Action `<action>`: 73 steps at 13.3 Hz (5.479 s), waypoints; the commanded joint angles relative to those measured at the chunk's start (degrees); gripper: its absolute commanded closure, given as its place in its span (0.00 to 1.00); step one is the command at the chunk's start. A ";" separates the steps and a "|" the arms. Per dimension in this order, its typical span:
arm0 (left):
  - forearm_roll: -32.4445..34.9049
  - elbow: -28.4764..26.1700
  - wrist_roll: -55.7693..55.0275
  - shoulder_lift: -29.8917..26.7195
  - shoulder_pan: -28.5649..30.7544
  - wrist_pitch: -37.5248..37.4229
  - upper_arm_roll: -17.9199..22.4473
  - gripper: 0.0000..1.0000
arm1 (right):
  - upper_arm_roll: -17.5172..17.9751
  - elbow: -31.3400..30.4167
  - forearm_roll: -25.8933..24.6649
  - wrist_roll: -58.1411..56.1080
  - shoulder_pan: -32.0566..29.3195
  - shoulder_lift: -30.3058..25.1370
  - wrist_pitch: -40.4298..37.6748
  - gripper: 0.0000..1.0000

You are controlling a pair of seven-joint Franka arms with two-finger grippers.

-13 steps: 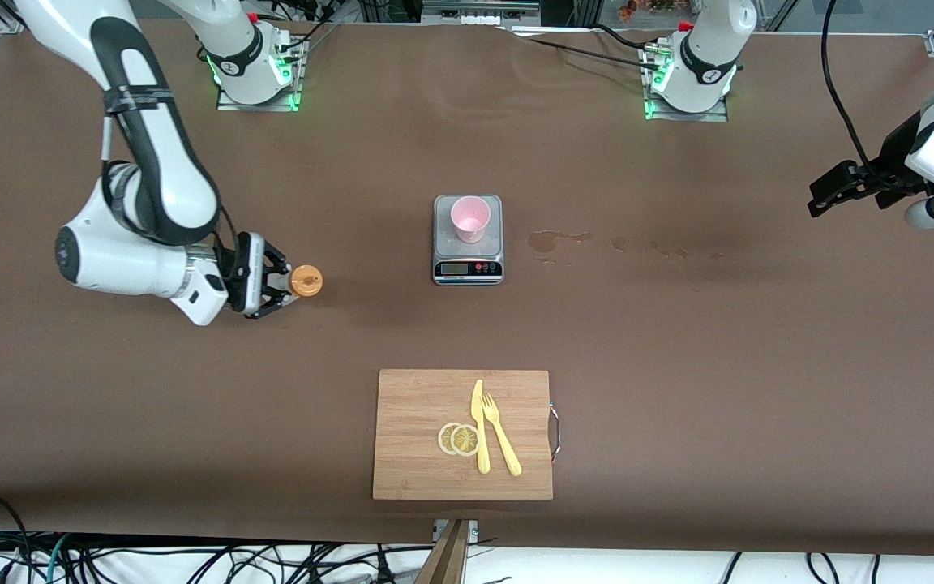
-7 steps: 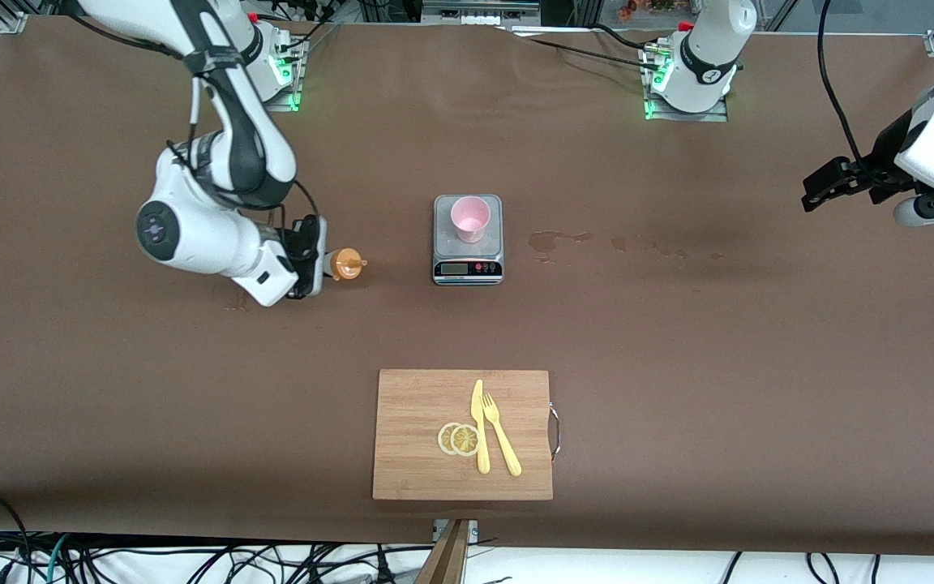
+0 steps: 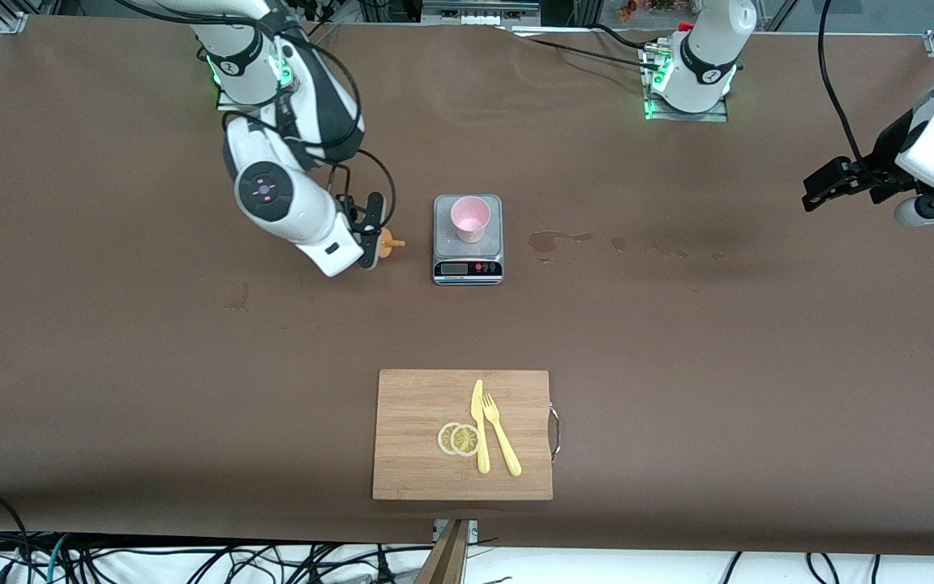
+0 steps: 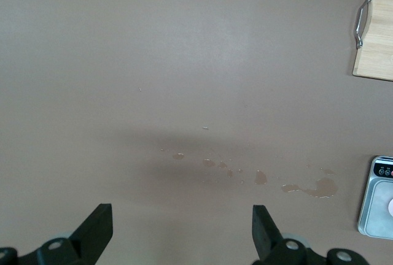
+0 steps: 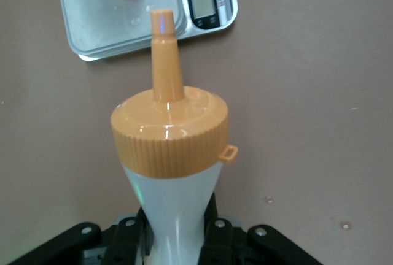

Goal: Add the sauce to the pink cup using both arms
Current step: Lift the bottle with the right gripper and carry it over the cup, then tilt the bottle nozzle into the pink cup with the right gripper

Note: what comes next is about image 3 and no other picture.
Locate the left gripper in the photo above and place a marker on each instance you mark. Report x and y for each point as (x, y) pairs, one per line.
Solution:
(881, 160)

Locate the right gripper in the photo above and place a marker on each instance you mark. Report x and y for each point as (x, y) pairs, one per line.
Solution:
(349, 208)

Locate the squeeze bottle orange cap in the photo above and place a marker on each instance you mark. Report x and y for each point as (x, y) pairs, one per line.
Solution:
(390, 243)

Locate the pink plastic cup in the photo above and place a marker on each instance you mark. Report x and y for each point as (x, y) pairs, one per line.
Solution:
(469, 215)

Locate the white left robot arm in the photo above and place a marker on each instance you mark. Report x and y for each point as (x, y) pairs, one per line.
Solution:
(702, 57)

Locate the silver digital kitchen scale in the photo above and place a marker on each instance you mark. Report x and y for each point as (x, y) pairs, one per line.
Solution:
(444, 243)

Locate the brown liquid spill puddle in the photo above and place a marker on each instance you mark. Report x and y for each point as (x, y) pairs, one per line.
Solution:
(546, 241)

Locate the wooden cutting board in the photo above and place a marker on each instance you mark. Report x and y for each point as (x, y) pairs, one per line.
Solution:
(418, 438)

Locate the lemon slice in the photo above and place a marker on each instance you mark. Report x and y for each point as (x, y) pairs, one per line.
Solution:
(465, 440)
(443, 438)

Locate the white power strip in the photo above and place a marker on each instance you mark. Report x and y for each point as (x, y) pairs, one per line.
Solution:
(487, 18)

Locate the yellow plastic fork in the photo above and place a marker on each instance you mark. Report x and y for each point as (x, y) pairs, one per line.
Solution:
(503, 442)

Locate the yellow plastic knife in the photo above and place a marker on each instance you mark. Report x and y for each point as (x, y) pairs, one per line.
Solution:
(483, 454)

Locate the small metal bracket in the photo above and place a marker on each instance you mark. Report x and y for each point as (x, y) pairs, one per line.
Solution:
(473, 531)

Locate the wooden post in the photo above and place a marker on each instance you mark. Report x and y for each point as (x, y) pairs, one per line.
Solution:
(444, 560)

